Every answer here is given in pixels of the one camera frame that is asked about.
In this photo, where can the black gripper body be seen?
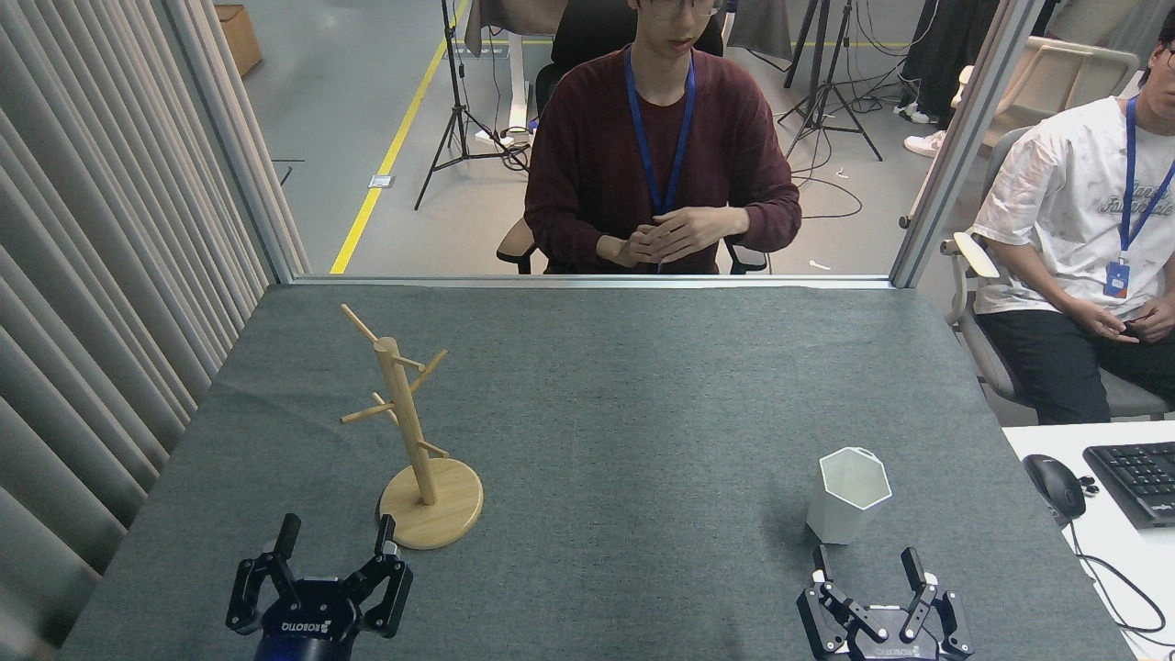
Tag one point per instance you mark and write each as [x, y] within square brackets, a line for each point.
[307, 620]
[890, 638]

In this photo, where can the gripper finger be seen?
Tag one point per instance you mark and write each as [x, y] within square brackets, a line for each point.
[817, 615]
[393, 588]
[950, 620]
[246, 597]

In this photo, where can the white hexagonal cup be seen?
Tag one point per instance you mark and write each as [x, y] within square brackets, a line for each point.
[840, 519]

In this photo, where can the wooden cup rack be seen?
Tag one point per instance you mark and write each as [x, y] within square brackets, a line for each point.
[431, 514]

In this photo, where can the person's right hand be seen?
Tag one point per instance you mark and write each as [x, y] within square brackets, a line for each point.
[1102, 321]
[624, 250]

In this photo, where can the person's left hand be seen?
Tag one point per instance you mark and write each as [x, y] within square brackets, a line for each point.
[1158, 321]
[698, 229]

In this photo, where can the black computer mouse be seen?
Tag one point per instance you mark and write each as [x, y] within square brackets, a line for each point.
[1054, 485]

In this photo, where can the black keyboard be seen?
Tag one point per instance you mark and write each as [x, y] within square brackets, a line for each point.
[1138, 477]

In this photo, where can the grey office chair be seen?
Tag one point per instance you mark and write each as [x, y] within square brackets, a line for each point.
[987, 349]

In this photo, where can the beige pleated curtain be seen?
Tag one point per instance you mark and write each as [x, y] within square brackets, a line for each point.
[92, 275]

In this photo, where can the metal floor outlet plate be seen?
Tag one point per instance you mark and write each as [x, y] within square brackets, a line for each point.
[382, 181]

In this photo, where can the person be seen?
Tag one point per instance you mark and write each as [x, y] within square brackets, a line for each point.
[1056, 193]
[587, 156]

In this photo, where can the white shoe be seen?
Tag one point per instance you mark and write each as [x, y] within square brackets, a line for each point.
[925, 143]
[915, 113]

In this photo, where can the black tripod stand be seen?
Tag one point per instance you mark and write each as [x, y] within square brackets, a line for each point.
[826, 92]
[456, 110]

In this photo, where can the white standing desk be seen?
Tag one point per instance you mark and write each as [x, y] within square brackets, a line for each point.
[517, 73]

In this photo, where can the cardboard box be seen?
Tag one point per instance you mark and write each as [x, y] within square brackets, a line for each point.
[240, 37]

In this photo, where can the black office chair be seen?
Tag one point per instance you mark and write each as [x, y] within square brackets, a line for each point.
[578, 32]

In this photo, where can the silver aluminium post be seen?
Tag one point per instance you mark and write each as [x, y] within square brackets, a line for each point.
[964, 138]

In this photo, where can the beige chair frame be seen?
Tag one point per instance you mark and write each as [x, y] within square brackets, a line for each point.
[1056, 69]

